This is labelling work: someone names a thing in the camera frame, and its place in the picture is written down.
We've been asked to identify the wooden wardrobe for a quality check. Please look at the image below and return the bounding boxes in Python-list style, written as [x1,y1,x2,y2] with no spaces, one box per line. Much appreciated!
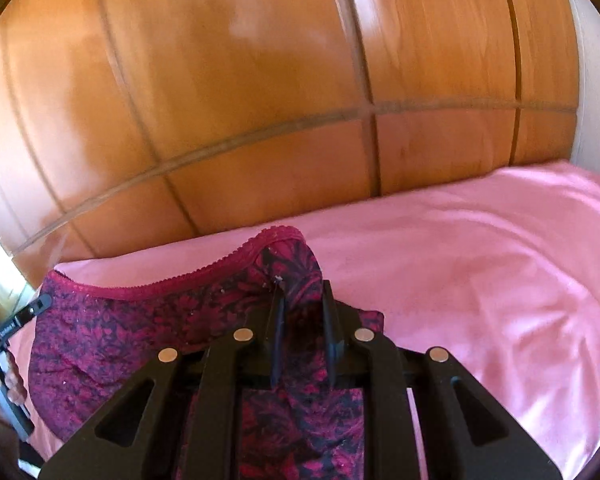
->
[0,0,581,286]

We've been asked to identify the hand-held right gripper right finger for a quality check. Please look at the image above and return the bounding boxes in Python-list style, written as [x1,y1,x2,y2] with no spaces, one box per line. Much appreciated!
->
[322,280,563,480]

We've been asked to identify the pink bed sheet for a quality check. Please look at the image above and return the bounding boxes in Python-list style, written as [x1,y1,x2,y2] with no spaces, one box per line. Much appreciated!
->
[7,160,600,480]

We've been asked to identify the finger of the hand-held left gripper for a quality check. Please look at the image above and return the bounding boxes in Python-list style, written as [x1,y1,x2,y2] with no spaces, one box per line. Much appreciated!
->
[12,295,54,327]

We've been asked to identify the person's left hand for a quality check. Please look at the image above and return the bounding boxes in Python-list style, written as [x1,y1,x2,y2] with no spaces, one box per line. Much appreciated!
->
[0,352,29,426]

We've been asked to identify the red patterned underwear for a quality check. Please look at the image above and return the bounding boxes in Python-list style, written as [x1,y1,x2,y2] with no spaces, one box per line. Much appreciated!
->
[27,226,386,480]

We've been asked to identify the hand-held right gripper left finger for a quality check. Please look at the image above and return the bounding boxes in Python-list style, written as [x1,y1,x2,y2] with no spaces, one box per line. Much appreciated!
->
[40,290,288,480]

